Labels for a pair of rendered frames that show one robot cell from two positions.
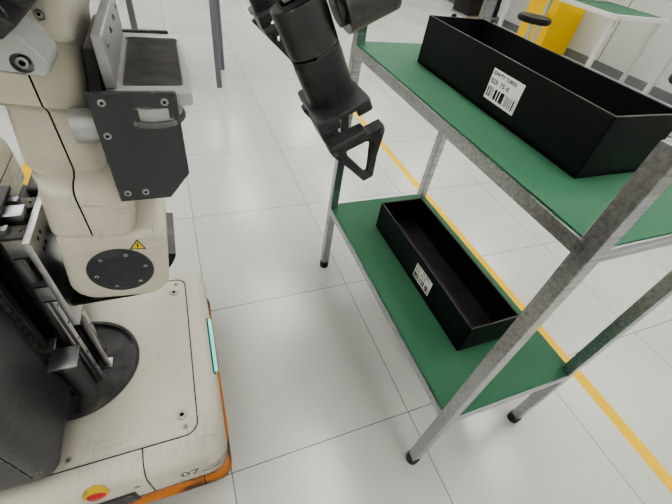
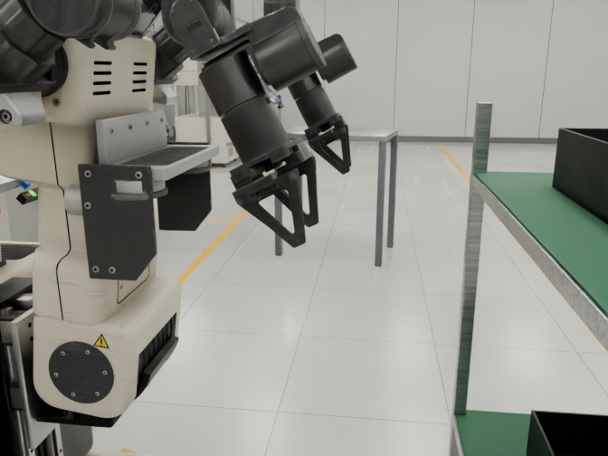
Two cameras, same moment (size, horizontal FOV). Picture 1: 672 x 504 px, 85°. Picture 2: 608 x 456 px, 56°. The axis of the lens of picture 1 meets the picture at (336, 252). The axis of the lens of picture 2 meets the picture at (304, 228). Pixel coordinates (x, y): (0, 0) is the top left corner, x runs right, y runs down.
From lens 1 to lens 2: 0.36 m
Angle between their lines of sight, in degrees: 41
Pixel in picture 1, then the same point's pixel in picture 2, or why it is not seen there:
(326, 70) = (242, 120)
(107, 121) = (90, 191)
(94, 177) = (83, 257)
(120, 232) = (88, 320)
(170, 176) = (137, 255)
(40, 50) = (21, 109)
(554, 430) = not seen: outside the picture
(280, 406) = not seen: outside the picture
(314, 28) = (226, 81)
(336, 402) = not seen: outside the picture
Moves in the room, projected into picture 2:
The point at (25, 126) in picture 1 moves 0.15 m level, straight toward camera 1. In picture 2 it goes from (44, 203) to (16, 230)
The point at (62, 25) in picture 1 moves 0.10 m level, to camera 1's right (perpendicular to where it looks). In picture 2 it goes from (72, 110) to (122, 114)
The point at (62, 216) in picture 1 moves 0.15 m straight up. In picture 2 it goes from (42, 290) to (29, 189)
